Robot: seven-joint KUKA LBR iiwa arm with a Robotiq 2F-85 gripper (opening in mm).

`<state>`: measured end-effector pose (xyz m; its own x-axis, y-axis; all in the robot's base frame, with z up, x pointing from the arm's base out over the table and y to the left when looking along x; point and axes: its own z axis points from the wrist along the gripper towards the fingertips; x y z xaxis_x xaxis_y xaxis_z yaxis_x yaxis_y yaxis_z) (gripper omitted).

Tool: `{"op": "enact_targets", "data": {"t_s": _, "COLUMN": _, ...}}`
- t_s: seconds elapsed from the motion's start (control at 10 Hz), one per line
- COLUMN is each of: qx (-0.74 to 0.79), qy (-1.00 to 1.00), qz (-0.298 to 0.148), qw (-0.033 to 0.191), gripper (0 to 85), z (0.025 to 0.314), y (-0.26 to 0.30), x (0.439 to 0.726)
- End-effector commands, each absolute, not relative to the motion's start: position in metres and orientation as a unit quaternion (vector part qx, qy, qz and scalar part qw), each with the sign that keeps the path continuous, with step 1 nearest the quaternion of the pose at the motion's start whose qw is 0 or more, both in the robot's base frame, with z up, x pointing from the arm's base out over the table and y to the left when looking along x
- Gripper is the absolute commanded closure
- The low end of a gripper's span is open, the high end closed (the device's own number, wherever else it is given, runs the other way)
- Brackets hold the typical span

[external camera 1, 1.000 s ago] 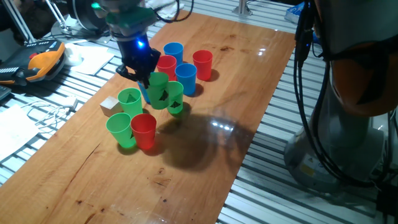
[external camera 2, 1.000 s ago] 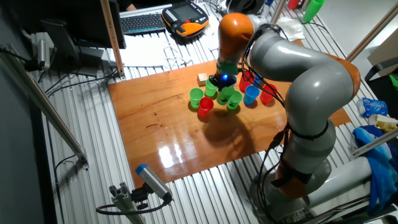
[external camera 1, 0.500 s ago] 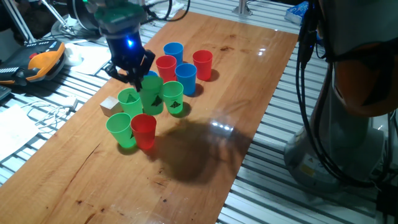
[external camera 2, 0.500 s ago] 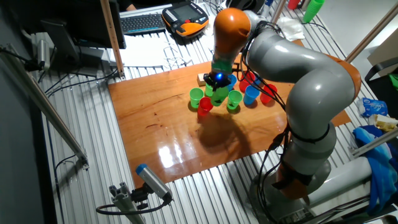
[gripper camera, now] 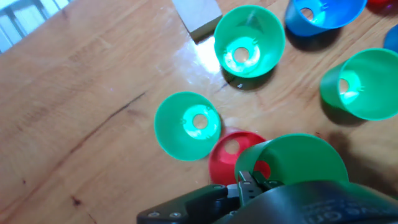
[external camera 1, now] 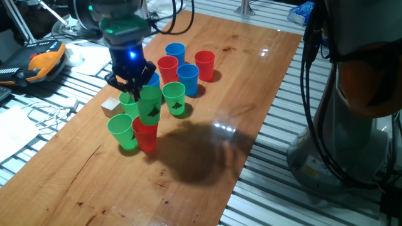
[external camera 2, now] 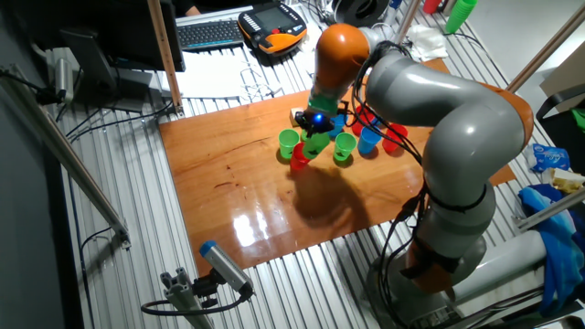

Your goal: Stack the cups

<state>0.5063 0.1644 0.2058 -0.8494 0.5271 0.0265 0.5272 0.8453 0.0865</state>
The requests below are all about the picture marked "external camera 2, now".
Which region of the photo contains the silver cylindrical camera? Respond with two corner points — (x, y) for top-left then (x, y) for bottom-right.
(53, 57), (75, 105)

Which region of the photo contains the grey monitor stand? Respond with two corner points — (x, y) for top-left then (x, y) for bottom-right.
(58, 27), (154, 114)

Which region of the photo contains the long aluminium frame rail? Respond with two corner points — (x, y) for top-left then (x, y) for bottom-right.
(0, 63), (133, 250)

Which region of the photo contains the yellow white snack bag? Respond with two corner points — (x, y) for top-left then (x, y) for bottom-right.
(541, 166), (585, 196)

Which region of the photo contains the black chair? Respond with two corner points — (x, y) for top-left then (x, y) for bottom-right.
(537, 81), (585, 161)

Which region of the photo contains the red plastic cup with print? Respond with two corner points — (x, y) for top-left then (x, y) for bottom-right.
(289, 142), (312, 172)

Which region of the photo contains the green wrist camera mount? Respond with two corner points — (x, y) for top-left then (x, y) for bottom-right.
(308, 90), (342, 115)

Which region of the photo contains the white crumpled cloth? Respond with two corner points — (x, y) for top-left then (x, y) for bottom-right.
(405, 23), (450, 63)

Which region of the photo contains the black round spool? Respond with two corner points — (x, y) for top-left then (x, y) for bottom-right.
(331, 0), (390, 28)

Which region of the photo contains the black camera cable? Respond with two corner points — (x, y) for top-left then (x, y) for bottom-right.
(140, 292), (252, 317)

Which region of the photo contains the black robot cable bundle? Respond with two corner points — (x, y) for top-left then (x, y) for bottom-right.
(349, 39), (433, 329)

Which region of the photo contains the copper coloured frame post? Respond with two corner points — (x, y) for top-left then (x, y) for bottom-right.
(145, 0), (185, 116)

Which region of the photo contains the black computer keyboard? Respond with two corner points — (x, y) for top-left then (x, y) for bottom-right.
(175, 17), (246, 52)

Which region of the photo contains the blue tissue pack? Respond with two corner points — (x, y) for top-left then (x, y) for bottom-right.
(524, 143), (571, 174)

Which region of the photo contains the plain green plastic cup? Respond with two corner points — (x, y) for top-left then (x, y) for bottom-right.
(278, 128), (301, 160)

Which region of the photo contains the silver camera with blue end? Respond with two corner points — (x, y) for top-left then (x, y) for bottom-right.
(198, 239), (255, 298)

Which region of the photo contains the orange and black teach pendant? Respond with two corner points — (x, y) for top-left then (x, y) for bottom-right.
(237, 1), (308, 56)

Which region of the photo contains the short aluminium profile stand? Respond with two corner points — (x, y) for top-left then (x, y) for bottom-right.
(159, 267), (216, 329)

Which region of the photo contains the white paper sheet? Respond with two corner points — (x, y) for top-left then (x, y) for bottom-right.
(175, 48), (257, 100)

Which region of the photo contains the blue cloth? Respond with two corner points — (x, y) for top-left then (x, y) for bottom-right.
(518, 182), (585, 316)

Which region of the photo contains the silver frame post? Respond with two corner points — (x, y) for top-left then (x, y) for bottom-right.
(392, 0), (421, 47)

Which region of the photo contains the aluminium frame post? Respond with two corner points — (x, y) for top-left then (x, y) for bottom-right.
(505, 3), (585, 95)

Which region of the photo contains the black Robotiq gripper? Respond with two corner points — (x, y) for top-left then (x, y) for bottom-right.
(294, 105), (349, 138)

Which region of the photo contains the black camera ball mount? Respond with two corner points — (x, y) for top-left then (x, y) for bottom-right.
(191, 269), (220, 310)

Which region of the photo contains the stack of green cups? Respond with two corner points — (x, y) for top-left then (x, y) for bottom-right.
(445, 0), (479, 36)

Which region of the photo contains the black computer monitor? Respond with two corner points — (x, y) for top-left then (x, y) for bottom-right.
(102, 0), (186, 73)

